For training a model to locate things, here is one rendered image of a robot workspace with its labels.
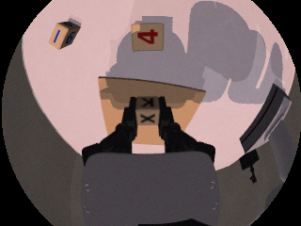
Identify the wooden letter block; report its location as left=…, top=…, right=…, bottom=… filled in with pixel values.
left=49, top=21, right=81, bottom=50
left=131, top=23, right=164, bottom=52
left=135, top=96, right=160, bottom=125

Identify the orange flat mat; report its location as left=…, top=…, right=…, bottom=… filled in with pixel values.
left=98, top=77, right=206, bottom=145

